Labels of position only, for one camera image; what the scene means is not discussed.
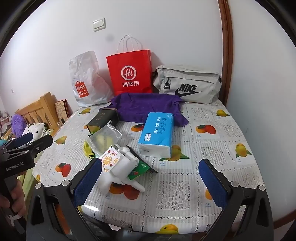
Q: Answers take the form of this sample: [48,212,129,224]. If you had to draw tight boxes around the green blanket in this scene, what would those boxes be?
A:
[18,162,38,197]

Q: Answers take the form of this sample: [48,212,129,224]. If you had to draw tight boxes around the wooden headboard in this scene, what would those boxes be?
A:
[15,92,61,137]

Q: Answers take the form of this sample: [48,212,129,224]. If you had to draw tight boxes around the mesh drawstring pouch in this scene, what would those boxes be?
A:
[87,120,122,156]

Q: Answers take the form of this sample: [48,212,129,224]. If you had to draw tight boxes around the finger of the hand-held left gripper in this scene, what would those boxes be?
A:
[23,134,54,160]
[5,132,33,151]

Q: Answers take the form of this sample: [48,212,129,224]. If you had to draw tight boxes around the purple plush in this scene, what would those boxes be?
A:
[11,113,26,137]

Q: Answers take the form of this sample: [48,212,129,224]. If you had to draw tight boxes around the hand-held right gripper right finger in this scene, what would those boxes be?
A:
[199,159,274,241]

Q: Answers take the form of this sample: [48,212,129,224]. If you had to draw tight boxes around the red paper bag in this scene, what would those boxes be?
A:
[106,35,153,96]

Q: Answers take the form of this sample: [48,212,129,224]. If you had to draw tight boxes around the dark green tea box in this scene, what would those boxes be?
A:
[86,108,119,134]

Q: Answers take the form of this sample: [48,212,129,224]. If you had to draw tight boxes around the white light switch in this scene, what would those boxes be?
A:
[92,18,107,32]

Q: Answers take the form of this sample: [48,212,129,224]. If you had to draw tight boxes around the green snack packet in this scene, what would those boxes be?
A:
[127,162,149,181]

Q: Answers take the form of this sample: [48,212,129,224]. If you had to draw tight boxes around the blue tissue pack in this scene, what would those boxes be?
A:
[137,112,174,158]

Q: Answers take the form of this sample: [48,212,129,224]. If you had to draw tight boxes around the polka dot cloth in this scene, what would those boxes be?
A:
[22,123,47,137]

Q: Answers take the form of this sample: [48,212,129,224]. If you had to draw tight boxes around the grey waist bag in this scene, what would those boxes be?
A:
[152,65,222,104]

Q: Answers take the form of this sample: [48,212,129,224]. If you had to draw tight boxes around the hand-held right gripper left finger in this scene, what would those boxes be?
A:
[26,158,103,241]

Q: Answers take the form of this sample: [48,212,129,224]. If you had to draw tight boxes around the person's left hand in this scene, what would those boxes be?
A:
[0,179,26,219]

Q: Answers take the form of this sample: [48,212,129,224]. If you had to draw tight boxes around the patterned book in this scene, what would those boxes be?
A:
[55,100,70,121]

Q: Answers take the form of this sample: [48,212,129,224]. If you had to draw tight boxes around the purple towel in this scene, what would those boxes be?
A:
[110,93,189,127]

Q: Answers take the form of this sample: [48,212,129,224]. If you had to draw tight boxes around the wooden side table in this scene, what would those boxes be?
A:
[46,117,70,138]

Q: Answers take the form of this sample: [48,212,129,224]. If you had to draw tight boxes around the fruit-print wipe packet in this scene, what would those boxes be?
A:
[99,149,122,172]

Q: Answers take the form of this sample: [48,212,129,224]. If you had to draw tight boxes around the white plastic shopping bag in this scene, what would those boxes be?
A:
[69,50,115,107]

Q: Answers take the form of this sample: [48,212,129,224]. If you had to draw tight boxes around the brown wooden door frame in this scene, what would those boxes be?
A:
[218,0,234,107]

